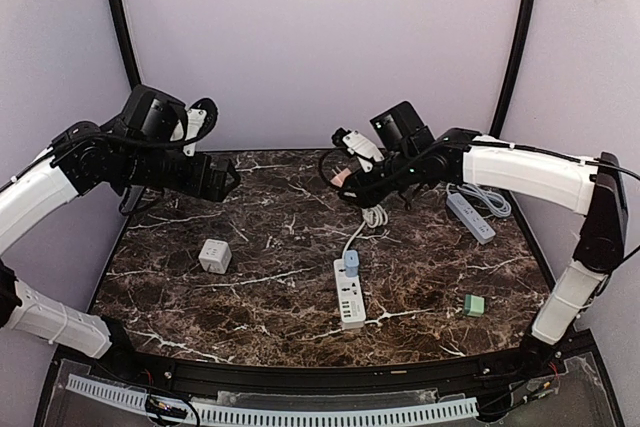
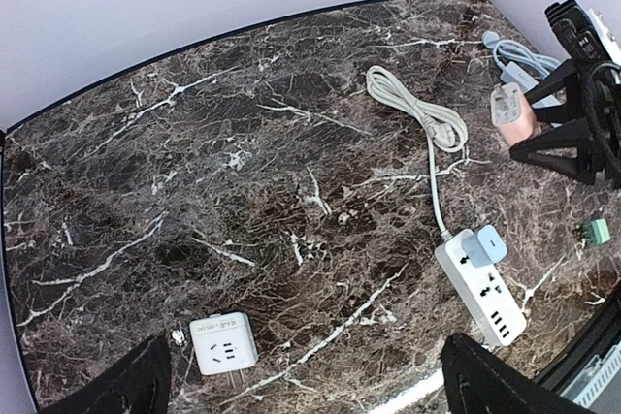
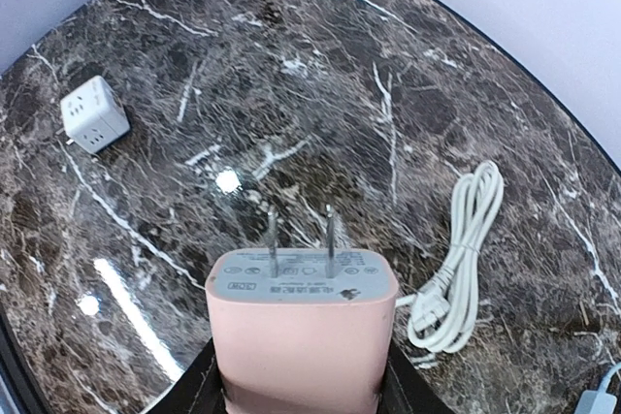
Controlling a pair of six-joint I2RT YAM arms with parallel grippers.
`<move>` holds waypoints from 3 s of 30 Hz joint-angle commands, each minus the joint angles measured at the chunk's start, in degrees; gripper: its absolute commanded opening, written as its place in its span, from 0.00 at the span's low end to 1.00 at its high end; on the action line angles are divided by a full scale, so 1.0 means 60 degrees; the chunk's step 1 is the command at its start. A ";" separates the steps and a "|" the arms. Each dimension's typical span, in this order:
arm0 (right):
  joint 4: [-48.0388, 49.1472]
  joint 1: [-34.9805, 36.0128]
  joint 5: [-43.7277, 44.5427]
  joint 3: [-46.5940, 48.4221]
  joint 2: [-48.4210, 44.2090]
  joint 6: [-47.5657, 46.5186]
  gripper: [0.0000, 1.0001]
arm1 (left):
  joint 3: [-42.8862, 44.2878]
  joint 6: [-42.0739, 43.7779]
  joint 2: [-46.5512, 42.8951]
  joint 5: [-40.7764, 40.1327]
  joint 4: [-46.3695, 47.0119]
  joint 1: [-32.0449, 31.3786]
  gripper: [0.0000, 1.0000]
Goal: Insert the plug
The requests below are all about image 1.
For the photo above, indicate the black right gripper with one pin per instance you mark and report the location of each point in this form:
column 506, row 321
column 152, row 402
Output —
column 365, row 195

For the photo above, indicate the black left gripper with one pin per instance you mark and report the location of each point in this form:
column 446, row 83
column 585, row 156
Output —
column 216, row 189

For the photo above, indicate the pink plug charger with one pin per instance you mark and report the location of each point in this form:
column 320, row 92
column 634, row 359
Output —
column 339, row 176

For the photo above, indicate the white cube socket adapter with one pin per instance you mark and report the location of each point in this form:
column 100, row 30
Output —
column 215, row 256

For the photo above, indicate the blue plug charger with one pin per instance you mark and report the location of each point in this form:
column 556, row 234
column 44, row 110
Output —
column 351, row 263

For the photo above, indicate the grey blue power strip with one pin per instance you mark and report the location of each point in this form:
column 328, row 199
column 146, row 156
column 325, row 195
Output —
column 470, row 218

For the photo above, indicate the white power strip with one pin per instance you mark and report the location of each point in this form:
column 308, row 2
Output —
column 350, row 297

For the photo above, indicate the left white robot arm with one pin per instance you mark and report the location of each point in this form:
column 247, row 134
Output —
column 76, row 161

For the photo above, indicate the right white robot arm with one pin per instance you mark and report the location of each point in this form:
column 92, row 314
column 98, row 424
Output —
column 590, row 187

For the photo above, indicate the green plug charger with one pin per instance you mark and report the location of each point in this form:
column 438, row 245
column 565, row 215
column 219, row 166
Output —
column 474, row 306

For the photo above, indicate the small circuit board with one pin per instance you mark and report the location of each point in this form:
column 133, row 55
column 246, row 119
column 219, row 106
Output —
column 163, row 408

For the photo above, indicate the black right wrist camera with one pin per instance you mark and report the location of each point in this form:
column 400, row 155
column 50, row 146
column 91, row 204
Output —
column 401, row 129

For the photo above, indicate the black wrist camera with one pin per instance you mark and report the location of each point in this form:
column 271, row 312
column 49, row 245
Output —
column 401, row 129
column 152, row 113

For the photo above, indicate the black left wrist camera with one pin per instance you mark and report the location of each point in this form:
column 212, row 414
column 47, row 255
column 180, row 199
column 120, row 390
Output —
column 152, row 113

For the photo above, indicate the left black frame post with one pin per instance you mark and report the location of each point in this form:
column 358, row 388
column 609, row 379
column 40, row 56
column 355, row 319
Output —
column 124, row 42

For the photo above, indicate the black frame post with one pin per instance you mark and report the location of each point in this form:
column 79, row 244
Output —
column 516, row 53
column 124, row 42

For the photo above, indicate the black front rail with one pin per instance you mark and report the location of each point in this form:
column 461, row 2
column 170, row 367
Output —
column 480, row 374

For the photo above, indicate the right black frame post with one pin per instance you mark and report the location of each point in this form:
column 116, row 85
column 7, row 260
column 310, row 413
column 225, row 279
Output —
column 516, row 53

